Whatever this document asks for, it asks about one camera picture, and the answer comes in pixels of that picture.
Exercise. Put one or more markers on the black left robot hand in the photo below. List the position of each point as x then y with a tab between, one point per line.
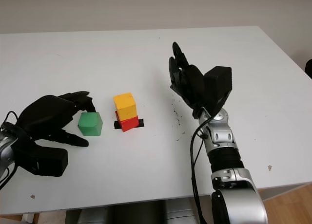
46	117

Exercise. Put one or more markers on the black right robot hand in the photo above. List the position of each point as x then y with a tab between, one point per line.
192	85

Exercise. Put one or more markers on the green wooden block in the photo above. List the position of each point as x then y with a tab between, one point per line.
89	124

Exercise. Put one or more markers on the yellow wooden block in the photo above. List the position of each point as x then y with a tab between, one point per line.
124	106

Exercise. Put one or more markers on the red wooden block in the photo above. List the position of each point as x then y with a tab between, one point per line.
129	125

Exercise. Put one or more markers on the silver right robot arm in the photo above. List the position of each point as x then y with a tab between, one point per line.
243	199

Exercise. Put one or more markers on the black tape strip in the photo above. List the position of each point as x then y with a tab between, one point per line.
141	123

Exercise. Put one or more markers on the silver left robot thigh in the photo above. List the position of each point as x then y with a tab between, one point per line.
92	216

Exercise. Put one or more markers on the silver robot thigh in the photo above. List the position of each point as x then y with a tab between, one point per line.
180	213
92	216

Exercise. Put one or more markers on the dark object beside table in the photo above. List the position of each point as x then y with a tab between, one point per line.
308	69

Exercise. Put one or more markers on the silver right robot thigh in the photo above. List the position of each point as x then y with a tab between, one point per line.
180	213

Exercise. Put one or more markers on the dark robot waist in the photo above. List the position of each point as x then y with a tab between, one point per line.
136	213

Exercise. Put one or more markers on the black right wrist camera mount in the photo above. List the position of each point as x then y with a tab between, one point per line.
219	82

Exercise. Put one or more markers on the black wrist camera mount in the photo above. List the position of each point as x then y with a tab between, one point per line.
46	160
219	82

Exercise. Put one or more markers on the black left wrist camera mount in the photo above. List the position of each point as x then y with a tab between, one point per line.
46	160

